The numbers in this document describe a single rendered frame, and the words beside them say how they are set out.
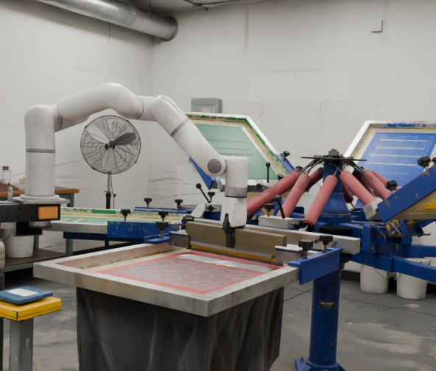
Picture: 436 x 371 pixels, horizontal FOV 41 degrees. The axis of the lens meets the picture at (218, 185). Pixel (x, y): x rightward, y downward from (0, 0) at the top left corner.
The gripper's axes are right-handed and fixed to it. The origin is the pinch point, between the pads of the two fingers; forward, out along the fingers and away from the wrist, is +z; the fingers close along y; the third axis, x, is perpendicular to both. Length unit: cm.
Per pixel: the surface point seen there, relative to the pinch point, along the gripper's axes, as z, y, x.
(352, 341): 101, -227, -33
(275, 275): 2.8, 25.7, 29.2
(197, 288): 6.5, 40.6, 14.1
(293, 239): 0.3, -22.5, 11.6
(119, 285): 4, 59, 3
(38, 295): 5, 76, -7
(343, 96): -92, -413, -123
